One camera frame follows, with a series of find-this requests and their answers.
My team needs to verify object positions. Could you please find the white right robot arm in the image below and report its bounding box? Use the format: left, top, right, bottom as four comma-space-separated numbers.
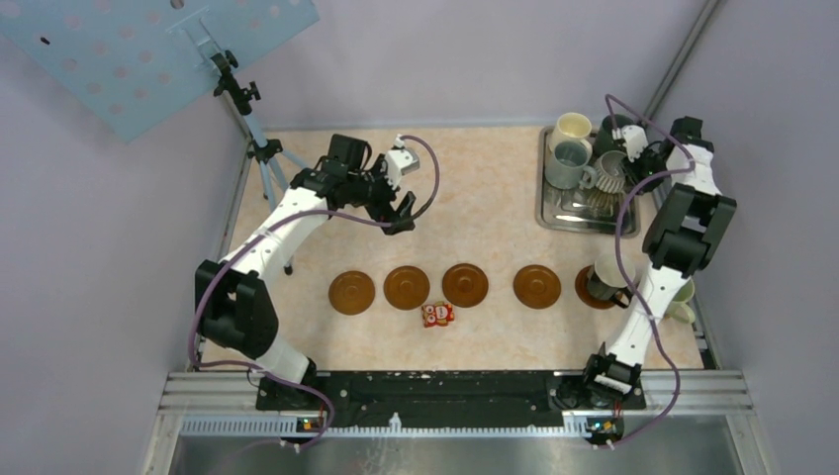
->
580, 116, 737, 408

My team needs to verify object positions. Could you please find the silver metal tray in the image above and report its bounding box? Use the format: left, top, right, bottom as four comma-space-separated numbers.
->
535, 127, 640, 238

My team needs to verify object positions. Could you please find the brown wooden coaster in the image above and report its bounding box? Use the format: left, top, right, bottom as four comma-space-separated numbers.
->
574, 265, 615, 310
513, 264, 562, 310
327, 270, 376, 316
441, 263, 489, 308
383, 265, 430, 311

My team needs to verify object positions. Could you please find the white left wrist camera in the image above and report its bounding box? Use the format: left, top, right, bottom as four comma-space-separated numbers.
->
383, 135, 420, 192

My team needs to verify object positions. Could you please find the grey ribbed mug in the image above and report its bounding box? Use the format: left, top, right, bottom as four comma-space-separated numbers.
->
594, 150, 627, 194

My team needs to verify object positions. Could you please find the black mug white inside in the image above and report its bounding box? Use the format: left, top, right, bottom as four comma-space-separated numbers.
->
583, 252, 633, 309

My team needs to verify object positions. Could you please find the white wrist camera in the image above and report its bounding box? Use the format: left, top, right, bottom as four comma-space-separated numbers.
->
611, 125, 649, 163
383, 135, 420, 192

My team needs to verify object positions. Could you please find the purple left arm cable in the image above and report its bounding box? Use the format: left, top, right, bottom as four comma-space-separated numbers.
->
188, 134, 441, 452

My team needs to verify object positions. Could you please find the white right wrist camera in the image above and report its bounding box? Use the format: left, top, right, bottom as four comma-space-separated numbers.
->
611, 125, 649, 163

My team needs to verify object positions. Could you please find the blue perforated panel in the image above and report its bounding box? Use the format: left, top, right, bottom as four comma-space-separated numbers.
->
1, 0, 320, 142

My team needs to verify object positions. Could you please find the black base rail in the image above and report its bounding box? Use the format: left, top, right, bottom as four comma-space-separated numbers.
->
255, 370, 647, 413

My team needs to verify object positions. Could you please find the light green mug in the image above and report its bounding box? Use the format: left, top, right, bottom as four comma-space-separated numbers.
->
664, 279, 696, 325

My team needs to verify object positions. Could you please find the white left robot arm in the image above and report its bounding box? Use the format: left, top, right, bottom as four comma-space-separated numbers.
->
195, 134, 420, 410

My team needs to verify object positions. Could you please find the grey blue mug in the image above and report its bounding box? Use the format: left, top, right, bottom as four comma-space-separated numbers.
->
544, 142, 599, 190

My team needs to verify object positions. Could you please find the cream mug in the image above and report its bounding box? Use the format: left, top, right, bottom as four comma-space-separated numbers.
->
548, 112, 593, 158

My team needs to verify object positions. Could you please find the red owl toy block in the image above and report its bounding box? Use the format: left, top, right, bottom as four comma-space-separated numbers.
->
420, 301, 455, 329

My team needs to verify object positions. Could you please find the dark green mug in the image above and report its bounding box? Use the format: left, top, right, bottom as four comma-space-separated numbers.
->
593, 114, 635, 156

